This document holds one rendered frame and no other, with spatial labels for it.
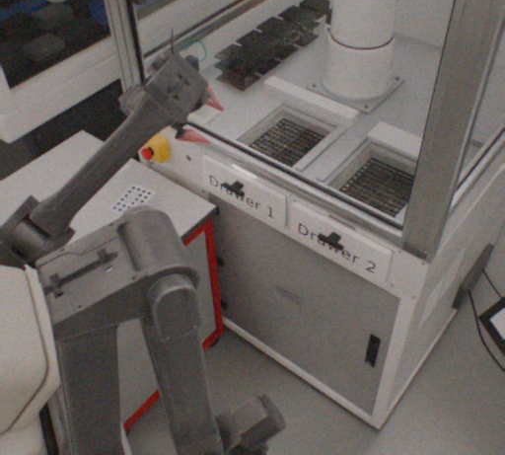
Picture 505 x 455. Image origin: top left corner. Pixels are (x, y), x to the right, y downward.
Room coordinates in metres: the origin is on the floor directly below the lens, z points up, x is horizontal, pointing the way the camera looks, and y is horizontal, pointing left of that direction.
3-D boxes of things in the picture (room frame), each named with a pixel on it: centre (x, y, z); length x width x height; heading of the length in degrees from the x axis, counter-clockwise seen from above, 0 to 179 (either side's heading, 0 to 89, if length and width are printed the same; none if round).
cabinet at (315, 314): (1.54, -0.32, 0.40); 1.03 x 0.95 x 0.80; 50
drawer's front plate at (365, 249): (1.00, -0.22, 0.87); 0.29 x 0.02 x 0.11; 50
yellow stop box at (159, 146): (1.40, 0.29, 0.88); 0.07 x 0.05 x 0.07; 50
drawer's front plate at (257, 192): (1.20, 0.02, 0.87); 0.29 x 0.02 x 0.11; 50
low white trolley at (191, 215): (1.23, 0.53, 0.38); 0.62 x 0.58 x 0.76; 50
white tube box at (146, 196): (1.25, 0.35, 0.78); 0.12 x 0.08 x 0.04; 152
